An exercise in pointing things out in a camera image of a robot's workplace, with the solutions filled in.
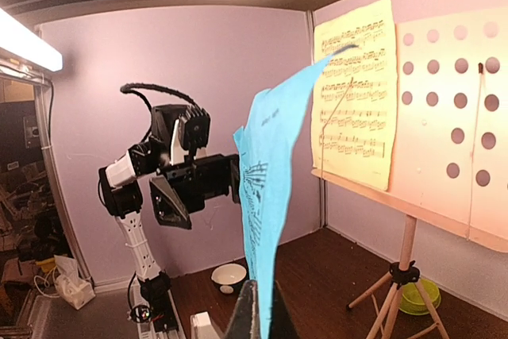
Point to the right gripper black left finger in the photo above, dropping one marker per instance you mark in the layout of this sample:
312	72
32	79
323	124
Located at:
245	320

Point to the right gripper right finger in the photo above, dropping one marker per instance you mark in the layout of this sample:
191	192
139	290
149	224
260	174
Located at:
282	325

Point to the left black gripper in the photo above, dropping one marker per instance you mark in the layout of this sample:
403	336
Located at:
184	188

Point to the blue sheet music page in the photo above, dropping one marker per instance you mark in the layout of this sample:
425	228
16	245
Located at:
265	146

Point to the yellow sheet music page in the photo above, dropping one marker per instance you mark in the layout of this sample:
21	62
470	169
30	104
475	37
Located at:
356	97

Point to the pink music stand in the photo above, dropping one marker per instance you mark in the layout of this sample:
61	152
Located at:
450	157

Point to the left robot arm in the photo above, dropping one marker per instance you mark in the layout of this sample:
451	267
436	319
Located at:
179	128

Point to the white metronome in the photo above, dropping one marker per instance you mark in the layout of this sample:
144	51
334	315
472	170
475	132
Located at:
203	327

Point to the white and navy bowl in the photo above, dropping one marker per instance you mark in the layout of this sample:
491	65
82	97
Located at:
229	278

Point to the white tissue pack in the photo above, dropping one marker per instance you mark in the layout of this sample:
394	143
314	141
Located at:
74	290

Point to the green plastic bowl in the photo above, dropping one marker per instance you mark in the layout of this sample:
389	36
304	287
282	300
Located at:
412	302

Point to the ceiling light bar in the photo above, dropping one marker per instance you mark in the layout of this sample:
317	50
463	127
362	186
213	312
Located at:
20	41

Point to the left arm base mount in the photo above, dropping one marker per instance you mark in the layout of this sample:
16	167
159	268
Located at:
153	320

